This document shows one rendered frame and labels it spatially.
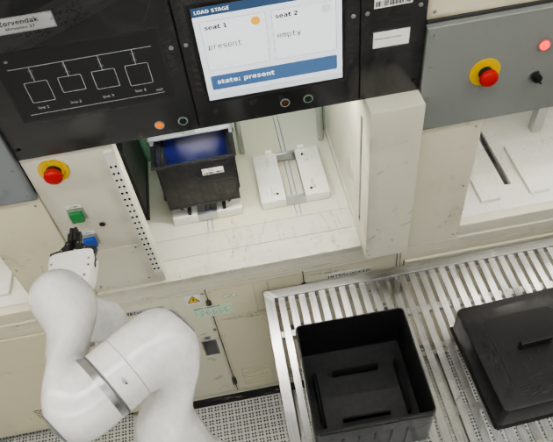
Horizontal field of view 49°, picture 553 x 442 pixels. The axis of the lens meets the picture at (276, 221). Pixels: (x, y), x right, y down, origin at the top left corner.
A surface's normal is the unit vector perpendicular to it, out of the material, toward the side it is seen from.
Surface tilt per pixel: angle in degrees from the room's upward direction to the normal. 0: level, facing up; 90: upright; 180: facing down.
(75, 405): 26
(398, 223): 90
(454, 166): 90
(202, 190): 90
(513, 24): 90
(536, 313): 0
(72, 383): 8
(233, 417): 0
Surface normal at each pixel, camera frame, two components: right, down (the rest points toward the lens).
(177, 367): 0.61, 0.35
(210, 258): -0.09, -0.63
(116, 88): 0.16, 0.75
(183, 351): 0.69, 0.14
